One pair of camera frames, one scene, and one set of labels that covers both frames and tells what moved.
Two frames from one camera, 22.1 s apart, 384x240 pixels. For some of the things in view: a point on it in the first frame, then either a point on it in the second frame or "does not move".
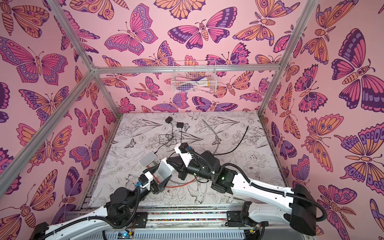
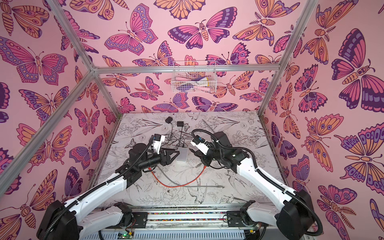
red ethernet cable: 173,186 does not move
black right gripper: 177,161 to 204,157
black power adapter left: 168,119 does not move
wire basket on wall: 194,76 does not move
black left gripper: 157,188 to 164,160
